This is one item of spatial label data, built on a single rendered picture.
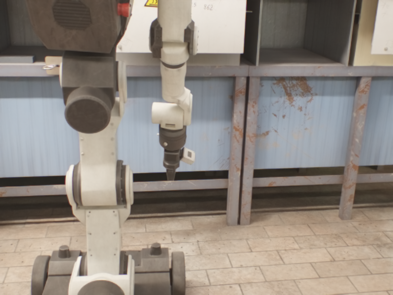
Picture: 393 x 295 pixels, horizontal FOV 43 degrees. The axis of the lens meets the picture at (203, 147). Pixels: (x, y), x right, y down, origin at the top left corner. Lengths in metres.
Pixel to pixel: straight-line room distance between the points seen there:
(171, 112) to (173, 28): 0.31
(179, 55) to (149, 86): 1.06
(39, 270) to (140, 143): 0.82
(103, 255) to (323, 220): 1.48
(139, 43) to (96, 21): 0.99
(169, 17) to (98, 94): 0.26
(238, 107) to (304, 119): 0.38
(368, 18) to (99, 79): 1.60
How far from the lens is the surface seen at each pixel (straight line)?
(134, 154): 2.48
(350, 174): 2.75
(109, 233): 1.65
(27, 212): 2.88
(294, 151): 2.64
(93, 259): 1.69
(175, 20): 1.28
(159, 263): 1.96
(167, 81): 1.40
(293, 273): 2.33
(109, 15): 1.16
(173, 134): 1.53
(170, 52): 1.34
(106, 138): 1.48
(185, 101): 1.45
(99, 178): 1.51
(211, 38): 2.19
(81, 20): 1.19
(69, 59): 1.30
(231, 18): 2.20
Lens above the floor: 1.25
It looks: 19 degrees down
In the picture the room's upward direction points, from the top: 2 degrees clockwise
